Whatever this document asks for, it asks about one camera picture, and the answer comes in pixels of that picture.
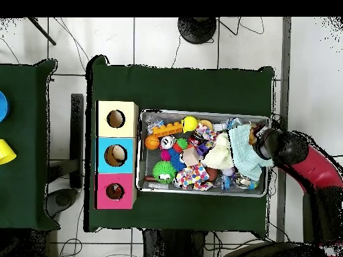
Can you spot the orange toy block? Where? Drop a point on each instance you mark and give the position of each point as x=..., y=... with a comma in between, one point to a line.
x=167, y=129

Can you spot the mint green cloth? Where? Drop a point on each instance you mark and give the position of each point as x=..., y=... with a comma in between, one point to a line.
x=243, y=155

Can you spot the dark green side tablecloth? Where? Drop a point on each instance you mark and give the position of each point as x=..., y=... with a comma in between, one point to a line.
x=24, y=174

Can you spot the beige cardboard block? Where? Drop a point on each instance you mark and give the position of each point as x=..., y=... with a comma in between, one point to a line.
x=190, y=156

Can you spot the black rod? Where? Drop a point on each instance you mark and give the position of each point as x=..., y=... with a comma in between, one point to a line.
x=43, y=31

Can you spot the orange plush toy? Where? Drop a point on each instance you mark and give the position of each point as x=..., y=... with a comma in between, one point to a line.
x=252, y=138

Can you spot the yellow cup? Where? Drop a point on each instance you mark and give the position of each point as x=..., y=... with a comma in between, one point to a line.
x=5, y=152

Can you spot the black upright panel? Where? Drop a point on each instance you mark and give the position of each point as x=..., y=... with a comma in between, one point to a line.
x=77, y=133

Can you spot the silver mesh bin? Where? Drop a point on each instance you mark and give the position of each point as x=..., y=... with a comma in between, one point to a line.
x=152, y=158

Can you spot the cream white cloth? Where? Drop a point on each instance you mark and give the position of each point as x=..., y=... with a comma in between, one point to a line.
x=218, y=155

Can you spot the polka dot cloth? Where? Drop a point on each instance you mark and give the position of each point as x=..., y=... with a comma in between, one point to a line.
x=193, y=175

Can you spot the orange toy basketball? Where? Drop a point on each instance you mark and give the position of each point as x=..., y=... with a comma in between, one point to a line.
x=152, y=142

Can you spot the green spiky ball toy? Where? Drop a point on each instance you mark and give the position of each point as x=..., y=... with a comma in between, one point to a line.
x=164, y=171

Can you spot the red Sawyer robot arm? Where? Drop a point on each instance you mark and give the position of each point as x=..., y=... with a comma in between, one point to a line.
x=316, y=168

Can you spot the black round stand base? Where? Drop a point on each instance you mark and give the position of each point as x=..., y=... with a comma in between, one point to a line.
x=197, y=29

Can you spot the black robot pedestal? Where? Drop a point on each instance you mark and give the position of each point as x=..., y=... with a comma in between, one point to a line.
x=171, y=246

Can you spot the yellow ball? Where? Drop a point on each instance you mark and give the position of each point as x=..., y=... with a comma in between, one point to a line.
x=189, y=123

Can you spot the blue cup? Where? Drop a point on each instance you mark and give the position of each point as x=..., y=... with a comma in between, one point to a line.
x=3, y=107

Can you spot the wooden three-hole box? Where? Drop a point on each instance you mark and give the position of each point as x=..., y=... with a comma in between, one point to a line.
x=107, y=160

